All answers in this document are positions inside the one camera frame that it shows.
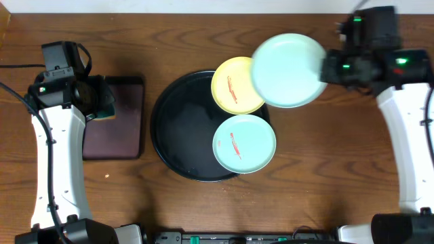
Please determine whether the green yellow sponge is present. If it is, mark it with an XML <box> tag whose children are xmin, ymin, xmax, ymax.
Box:
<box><xmin>94</xmin><ymin>103</ymin><xmax>116</xmax><ymax>121</ymax></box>

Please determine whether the light green plate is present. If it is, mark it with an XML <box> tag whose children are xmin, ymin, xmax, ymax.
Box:
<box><xmin>251</xmin><ymin>33</ymin><xmax>326</xmax><ymax>108</ymax></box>
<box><xmin>212</xmin><ymin>115</ymin><xmax>277</xmax><ymax>174</ymax></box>

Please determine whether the yellow plate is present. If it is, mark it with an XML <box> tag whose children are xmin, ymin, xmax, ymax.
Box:
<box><xmin>211</xmin><ymin>56</ymin><xmax>264</xmax><ymax>115</ymax></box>

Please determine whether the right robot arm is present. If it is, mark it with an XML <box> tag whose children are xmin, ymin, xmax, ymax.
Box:
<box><xmin>321</xmin><ymin>49</ymin><xmax>433</xmax><ymax>243</ymax></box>

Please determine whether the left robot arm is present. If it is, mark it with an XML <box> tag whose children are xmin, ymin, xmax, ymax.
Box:
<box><xmin>15</xmin><ymin>76</ymin><xmax>119</xmax><ymax>243</ymax></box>

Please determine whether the rectangular black tray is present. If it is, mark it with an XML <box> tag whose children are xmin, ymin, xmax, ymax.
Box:
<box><xmin>83</xmin><ymin>76</ymin><xmax>144</xmax><ymax>160</ymax></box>

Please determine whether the round black tray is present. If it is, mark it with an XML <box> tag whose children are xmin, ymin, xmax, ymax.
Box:
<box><xmin>151</xmin><ymin>70</ymin><xmax>270</xmax><ymax>182</ymax></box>

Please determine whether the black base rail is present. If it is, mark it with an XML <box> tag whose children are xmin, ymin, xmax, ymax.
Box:
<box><xmin>142</xmin><ymin>226</ymin><xmax>338</xmax><ymax>244</ymax></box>

